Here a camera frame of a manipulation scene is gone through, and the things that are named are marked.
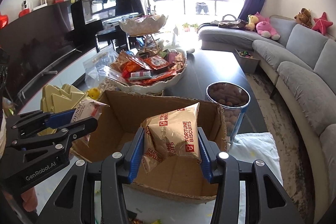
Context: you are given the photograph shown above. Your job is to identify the white snack packet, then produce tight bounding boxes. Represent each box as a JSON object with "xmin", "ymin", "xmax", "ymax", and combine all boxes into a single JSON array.
[{"xmin": 70, "ymin": 97, "xmax": 109, "ymax": 123}]

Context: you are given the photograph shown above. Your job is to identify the fortune biscuits packet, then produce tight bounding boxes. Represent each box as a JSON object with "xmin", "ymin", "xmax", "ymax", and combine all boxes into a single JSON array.
[{"xmin": 141, "ymin": 102, "xmax": 201, "ymax": 173}]

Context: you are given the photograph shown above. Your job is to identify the left human hand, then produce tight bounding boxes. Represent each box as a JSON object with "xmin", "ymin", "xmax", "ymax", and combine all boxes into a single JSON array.
[{"xmin": 21, "ymin": 188, "xmax": 38, "ymax": 212}]

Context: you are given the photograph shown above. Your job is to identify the gold lid candy jar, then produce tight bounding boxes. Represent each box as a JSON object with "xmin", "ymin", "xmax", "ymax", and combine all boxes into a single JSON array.
[{"xmin": 37, "ymin": 84, "xmax": 89, "ymax": 136}]

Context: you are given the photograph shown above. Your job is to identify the pale blue table cloth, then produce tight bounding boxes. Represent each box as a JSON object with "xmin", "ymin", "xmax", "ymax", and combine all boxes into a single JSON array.
[{"xmin": 35, "ymin": 132, "xmax": 283, "ymax": 223}]

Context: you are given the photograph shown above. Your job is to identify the brown cardboard box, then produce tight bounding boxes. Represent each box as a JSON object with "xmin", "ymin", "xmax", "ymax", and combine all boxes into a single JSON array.
[{"xmin": 71, "ymin": 90, "xmax": 227, "ymax": 204}]

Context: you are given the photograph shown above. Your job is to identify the clear plastic zip bag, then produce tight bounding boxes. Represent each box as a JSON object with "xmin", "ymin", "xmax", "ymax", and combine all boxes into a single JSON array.
[{"xmin": 83, "ymin": 45, "xmax": 118, "ymax": 89}]

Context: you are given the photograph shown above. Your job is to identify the black television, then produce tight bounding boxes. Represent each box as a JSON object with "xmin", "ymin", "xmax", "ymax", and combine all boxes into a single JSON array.
[{"xmin": 0, "ymin": 2, "xmax": 98, "ymax": 106}]

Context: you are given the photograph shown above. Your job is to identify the red heart balloon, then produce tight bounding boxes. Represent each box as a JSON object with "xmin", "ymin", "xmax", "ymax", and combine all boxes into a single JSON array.
[{"xmin": 0, "ymin": 14, "xmax": 9, "ymax": 29}]

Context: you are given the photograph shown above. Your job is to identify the grey storage bin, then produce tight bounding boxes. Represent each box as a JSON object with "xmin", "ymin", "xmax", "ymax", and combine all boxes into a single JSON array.
[{"xmin": 235, "ymin": 49, "xmax": 260, "ymax": 74}]

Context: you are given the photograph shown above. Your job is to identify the black piano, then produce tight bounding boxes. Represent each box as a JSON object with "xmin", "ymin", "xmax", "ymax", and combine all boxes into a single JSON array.
[{"xmin": 69, "ymin": 0, "xmax": 139, "ymax": 52}]

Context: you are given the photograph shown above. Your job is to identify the grey curved sofa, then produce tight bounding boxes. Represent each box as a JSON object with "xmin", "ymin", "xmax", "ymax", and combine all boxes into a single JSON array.
[{"xmin": 198, "ymin": 15, "xmax": 335, "ymax": 223}]

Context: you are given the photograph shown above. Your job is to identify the white upper tier bowl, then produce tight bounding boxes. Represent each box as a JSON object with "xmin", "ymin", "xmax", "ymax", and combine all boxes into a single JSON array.
[{"xmin": 119, "ymin": 14, "xmax": 167, "ymax": 36}]

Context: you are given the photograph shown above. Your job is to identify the pink plush toy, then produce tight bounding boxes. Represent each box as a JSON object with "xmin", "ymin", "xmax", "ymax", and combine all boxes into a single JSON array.
[{"xmin": 255, "ymin": 12, "xmax": 280, "ymax": 41}]

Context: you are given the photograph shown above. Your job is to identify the handbag on sofa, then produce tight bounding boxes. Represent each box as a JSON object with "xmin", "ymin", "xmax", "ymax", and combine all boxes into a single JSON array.
[{"xmin": 218, "ymin": 14, "xmax": 247, "ymax": 30}]

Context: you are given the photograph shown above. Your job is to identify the yellow plush toy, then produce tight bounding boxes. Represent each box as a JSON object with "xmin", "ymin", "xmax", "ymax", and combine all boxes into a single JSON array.
[{"xmin": 245, "ymin": 15, "xmax": 259, "ymax": 32}]

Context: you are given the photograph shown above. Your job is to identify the brown plush toy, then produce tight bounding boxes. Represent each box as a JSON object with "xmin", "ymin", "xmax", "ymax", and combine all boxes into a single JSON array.
[{"xmin": 294, "ymin": 8, "xmax": 312, "ymax": 28}]

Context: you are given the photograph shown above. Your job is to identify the red star pillow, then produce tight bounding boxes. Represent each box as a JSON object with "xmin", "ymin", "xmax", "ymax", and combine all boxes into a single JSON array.
[{"xmin": 311, "ymin": 12, "xmax": 333, "ymax": 35}]

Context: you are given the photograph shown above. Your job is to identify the white security camera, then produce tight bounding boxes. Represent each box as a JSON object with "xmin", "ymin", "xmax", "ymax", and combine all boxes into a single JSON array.
[{"xmin": 18, "ymin": 0, "xmax": 30, "ymax": 18}]

